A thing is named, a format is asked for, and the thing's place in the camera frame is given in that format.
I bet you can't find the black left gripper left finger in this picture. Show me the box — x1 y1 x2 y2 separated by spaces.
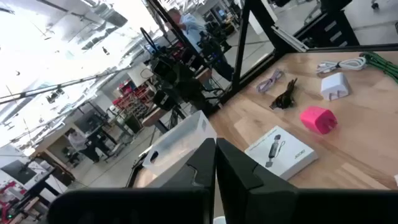
46 138 217 224

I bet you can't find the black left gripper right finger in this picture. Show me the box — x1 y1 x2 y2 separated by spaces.
216 138 398 224

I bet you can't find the black cable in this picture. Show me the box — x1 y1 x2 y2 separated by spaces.
269 77 299 111

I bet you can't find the lavender cable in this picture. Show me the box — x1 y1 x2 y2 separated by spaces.
255 68 285 95

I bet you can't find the white wall charger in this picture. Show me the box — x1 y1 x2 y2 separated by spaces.
320 72 351 101

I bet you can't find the white cable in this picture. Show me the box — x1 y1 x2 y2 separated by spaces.
316 56 368 75

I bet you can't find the green cable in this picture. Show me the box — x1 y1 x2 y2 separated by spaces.
359 51 398 85

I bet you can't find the white plastic bin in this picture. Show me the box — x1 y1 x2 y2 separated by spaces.
142 110 218 189

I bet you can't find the red parts shelf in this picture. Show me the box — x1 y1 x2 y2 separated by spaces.
112 80 150 121

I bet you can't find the person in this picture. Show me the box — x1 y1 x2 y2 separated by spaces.
67 127 102 164
167 7 234 82

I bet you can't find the black drawer cabinet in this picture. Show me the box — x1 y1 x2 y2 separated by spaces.
294 9 361 49

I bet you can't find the black aluminium table frame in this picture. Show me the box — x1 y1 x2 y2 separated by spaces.
146 0 398 105

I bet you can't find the silver aluminium bracket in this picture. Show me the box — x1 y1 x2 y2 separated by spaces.
271 24 309 53

